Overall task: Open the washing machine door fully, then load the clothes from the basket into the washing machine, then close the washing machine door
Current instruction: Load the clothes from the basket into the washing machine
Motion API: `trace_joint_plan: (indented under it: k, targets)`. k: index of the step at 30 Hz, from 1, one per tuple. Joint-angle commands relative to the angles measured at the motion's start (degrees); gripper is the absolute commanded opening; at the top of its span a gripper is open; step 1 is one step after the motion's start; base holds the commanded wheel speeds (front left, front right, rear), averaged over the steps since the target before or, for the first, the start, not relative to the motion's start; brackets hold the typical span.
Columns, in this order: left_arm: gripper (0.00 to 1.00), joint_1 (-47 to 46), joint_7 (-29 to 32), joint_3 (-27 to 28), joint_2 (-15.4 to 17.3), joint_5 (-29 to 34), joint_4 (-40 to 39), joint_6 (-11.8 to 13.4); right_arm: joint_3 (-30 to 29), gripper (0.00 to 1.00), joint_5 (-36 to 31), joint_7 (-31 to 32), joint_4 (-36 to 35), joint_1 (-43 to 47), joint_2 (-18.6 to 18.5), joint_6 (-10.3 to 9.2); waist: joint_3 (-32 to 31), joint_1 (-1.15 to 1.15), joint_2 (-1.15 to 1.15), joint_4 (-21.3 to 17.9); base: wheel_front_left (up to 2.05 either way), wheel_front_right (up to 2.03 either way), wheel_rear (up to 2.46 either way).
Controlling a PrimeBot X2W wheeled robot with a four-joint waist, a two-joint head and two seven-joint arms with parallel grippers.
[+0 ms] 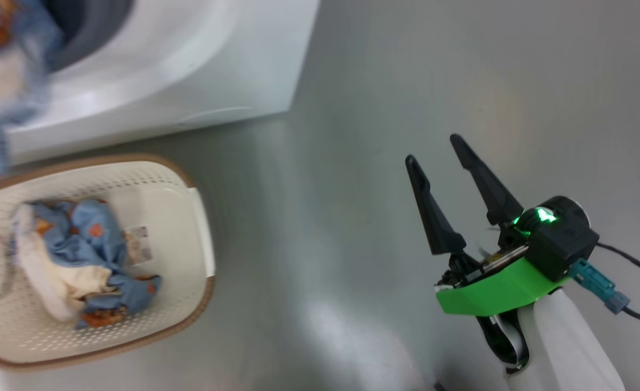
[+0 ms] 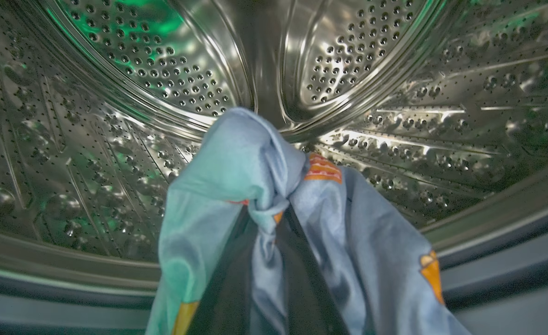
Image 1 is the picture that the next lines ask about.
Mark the cream perforated laundry basket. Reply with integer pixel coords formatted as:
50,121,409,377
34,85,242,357
0,153,216,373

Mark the black flat ribbon cable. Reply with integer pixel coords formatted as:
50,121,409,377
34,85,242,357
476,312,531,376

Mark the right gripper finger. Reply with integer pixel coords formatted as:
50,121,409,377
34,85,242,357
450,134,525,227
405,154,467,257

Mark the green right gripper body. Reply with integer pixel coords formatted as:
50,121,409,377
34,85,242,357
434,224,572,317

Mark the basket product label sticker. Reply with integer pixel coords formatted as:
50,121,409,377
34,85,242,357
123,225,154,266

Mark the teal cable connector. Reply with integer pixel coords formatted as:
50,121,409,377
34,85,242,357
568,258,632,315

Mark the blue bear print garment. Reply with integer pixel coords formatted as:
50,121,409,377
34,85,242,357
0,0,64,192
9,198,164,330

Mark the white front-load washing machine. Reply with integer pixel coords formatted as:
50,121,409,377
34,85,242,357
4,0,321,165

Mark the grey rubber door seal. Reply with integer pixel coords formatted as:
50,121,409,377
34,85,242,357
42,0,136,74

